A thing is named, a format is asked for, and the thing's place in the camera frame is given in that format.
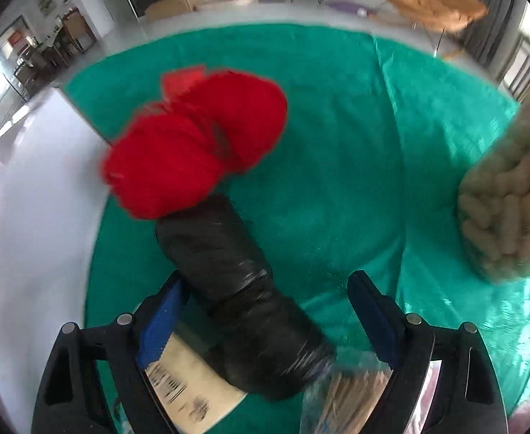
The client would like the cotton swab pack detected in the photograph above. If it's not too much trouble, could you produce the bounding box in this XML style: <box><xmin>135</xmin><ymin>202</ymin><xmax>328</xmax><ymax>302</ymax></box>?
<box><xmin>301</xmin><ymin>350</ymin><xmax>397</xmax><ymax>434</ymax></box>

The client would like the red mesh ball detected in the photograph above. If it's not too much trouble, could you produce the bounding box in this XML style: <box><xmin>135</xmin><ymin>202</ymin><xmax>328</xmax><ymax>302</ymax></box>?
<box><xmin>102</xmin><ymin>68</ymin><xmax>289</xmax><ymax>220</ymax></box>

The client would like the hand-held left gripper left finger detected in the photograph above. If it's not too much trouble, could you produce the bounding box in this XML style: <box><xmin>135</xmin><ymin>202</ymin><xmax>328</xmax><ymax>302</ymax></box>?
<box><xmin>32</xmin><ymin>270</ymin><xmax>185</xmax><ymax>434</ymax></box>

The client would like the yellow tissue pack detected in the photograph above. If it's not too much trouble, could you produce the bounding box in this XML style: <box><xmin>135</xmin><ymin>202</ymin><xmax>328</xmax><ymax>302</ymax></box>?
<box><xmin>145</xmin><ymin>332</ymin><xmax>248</xmax><ymax>433</ymax></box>

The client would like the black plastic bag roll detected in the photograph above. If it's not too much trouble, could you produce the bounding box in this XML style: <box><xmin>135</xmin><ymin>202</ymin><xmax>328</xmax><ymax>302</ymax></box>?
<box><xmin>155</xmin><ymin>193</ymin><xmax>338</xmax><ymax>402</ymax></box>

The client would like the grey curtain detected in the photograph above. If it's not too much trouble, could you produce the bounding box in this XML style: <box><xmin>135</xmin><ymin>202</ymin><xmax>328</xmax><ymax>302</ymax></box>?
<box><xmin>466</xmin><ymin>0</ymin><xmax>519</xmax><ymax>67</ymax></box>

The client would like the purple floor cushion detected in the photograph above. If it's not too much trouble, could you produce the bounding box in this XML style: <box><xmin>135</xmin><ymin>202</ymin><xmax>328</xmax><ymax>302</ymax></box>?
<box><xmin>326</xmin><ymin>0</ymin><xmax>370</xmax><ymax>17</ymax></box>

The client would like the orange lounge chair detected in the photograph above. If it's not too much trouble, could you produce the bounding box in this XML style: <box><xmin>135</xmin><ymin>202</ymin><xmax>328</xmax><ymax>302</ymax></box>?
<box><xmin>378</xmin><ymin>0</ymin><xmax>490</xmax><ymax>33</ymax></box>

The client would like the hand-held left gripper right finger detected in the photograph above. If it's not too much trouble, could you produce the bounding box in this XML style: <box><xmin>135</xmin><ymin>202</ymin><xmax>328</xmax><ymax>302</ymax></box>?
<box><xmin>347</xmin><ymin>270</ymin><xmax>510</xmax><ymax>434</ymax></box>

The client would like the dark wooden crib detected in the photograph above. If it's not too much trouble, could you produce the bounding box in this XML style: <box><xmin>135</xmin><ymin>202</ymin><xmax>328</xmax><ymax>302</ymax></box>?
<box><xmin>500</xmin><ymin>36</ymin><xmax>530</xmax><ymax>101</ymax></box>

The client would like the green satin tablecloth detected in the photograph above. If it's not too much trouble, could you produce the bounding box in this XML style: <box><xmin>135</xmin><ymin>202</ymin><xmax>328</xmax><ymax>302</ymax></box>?
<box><xmin>61</xmin><ymin>22</ymin><xmax>530</xmax><ymax>434</ymax></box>

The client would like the brown cardboard box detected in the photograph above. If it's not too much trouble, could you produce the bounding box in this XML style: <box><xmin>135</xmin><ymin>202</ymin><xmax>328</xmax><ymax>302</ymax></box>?
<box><xmin>145</xmin><ymin>0</ymin><xmax>205</xmax><ymax>21</ymax></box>

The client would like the clear plastic snack jar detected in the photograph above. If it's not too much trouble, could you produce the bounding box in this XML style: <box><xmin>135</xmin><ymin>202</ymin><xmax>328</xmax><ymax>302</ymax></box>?
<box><xmin>455</xmin><ymin>75</ymin><xmax>530</xmax><ymax>284</ymax></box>

